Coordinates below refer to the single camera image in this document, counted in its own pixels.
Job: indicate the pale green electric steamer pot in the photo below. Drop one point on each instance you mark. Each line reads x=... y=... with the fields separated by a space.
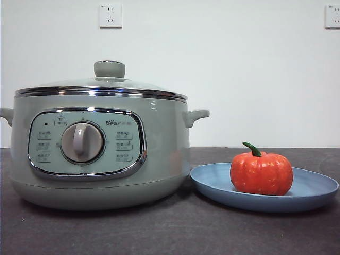
x=164 y=159

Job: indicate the orange toy pumpkin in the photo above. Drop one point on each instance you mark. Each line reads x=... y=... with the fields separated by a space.
x=260 y=175

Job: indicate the glass lid with green knob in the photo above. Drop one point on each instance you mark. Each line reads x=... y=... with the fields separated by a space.
x=109 y=69

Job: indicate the white wall socket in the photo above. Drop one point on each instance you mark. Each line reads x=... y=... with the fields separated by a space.
x=332 y=16
x=110 y=16

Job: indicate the blue round plate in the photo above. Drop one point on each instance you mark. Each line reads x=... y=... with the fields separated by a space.
x=313 y=191

